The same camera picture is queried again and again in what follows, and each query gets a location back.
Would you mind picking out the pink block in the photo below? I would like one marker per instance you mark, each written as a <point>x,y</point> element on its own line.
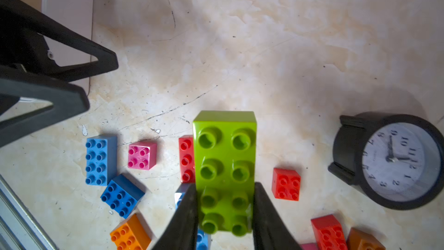
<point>309,246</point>
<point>142,155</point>

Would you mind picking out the orange block front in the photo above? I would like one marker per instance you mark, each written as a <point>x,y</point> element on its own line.
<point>130,235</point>

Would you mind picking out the black round table clock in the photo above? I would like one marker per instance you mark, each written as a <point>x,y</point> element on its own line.
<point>397,160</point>

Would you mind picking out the small red block back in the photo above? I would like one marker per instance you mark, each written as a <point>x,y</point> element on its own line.
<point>286,184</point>

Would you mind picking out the blue square block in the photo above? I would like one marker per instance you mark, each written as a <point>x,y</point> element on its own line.
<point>122,195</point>

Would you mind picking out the red block front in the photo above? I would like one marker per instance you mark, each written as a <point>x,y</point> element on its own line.
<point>328,233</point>

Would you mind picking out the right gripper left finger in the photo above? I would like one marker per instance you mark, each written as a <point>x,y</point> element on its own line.
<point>181,232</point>

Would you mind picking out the brown orange block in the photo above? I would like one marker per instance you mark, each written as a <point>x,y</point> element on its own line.
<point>360,240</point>

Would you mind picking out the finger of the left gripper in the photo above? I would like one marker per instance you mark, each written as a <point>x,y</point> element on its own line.
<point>22,32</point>
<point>68,100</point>

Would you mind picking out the lime long block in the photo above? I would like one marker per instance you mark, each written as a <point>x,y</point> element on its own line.
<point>225,156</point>

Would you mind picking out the red long block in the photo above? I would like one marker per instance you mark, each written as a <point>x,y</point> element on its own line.
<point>186,159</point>

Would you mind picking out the white tray with wood lid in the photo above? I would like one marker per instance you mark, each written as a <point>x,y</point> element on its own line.
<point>76,15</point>

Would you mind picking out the light blue block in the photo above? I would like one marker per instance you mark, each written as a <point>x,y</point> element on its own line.
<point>203,239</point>
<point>101,160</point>

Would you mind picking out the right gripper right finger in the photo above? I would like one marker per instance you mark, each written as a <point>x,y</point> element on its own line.
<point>269,231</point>

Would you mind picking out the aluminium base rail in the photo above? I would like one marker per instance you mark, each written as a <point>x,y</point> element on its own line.
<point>19,229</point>

